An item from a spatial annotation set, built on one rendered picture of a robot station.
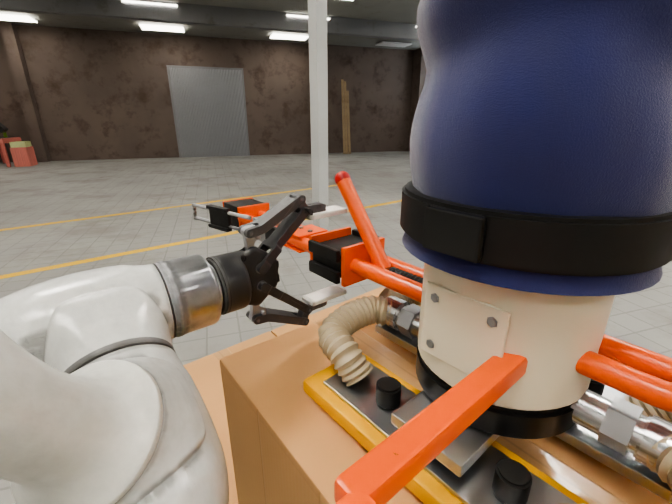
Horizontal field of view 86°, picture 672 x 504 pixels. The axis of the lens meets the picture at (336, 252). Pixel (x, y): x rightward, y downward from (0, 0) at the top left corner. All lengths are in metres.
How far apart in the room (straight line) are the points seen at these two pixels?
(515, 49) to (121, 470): 0.36
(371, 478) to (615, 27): 0.29
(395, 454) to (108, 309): 0.28
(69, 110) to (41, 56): 1.61
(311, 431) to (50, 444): 0.27
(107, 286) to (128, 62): 14.73
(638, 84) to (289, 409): 0.44
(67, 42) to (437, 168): 15.30
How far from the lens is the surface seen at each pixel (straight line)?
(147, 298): 0.41
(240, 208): 0.79
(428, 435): 0.26
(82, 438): 0.28
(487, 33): 0.30
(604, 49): 0.29
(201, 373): 1.24
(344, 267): 0.51
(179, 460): 0.31
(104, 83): 15.18
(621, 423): 0.41
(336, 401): 0.45
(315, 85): 3.58
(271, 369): 0.55
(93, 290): 0.42
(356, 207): 0.52
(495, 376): 0.32
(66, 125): 15.47
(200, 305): 0.43
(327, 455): 0.44
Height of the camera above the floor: 1.28
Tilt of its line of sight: 20 degrees down
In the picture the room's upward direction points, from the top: straight up
